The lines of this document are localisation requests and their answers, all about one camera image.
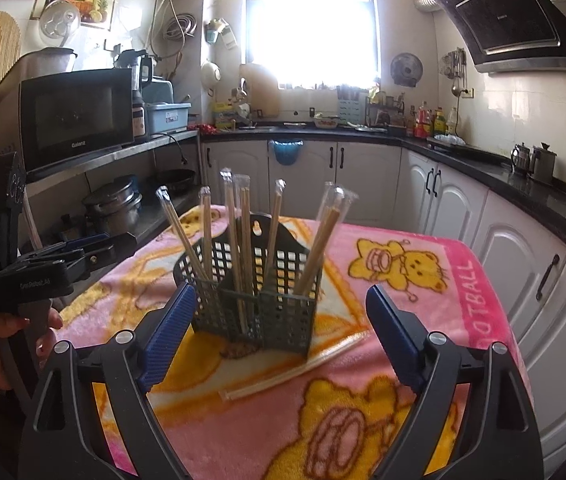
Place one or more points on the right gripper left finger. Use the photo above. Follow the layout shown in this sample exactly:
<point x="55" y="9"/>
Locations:
<point x="63" y="437"/>

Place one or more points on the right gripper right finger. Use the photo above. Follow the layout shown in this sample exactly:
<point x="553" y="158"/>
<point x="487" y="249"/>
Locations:
<point x="498" y="436"/>

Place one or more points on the chopsticks pair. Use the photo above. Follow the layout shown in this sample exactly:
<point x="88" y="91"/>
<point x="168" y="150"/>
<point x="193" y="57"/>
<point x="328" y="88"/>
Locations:
<point x="321" y="358"/>

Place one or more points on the stainless steel pot stack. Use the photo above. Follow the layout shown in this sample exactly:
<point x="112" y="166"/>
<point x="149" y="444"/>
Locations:
<point x="114" y="208"/>

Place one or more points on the black microwave oven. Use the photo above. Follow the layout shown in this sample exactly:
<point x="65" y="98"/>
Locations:
<point x="67" y="115"/>

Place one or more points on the black wok pan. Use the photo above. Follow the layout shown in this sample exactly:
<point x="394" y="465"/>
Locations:
<point x="177" y="181"/>

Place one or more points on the blue plastic storage box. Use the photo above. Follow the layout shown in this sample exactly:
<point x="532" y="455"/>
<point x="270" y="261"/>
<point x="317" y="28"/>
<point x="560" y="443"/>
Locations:
<point x="165" y="117"/>

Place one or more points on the dark green utensil basket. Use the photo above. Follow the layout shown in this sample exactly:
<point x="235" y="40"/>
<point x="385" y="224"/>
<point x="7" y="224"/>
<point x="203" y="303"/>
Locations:
<point x="272" y="316"/>

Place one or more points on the black electric kettle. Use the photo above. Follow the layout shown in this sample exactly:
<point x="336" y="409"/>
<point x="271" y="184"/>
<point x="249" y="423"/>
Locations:
<point x="141" y="65"/>

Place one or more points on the steel canister pot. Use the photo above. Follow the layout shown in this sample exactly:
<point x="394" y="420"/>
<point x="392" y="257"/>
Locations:
<point x="543" y="163"/>

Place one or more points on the steel kettle pot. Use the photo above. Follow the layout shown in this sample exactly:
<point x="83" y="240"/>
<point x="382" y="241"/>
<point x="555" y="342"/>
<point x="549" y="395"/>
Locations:
<point x="520" y="159"/>

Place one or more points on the blue hanging trash bin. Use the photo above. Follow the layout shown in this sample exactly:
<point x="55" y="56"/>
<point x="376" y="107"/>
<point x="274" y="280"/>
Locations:
<point x="286" y="153"/>

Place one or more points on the red condiment bottle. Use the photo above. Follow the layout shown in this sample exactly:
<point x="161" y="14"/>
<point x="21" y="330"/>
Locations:
<point x="423" y="122"/>

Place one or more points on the yellow oil bottle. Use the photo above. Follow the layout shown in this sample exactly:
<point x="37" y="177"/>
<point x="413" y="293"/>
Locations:
<point x="439" y="122"/>

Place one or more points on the black range hood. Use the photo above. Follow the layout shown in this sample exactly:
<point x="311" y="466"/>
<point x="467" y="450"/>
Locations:
<point x="507" y="36"/>

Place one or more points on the round wall vent fan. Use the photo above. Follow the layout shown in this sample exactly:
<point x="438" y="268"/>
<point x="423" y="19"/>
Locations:
<point x="406" y="70"/>

